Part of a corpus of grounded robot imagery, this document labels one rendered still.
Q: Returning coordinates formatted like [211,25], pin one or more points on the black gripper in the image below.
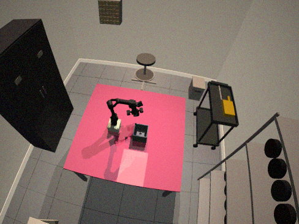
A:
[139,110]

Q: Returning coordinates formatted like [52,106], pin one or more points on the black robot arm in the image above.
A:
[131,103]

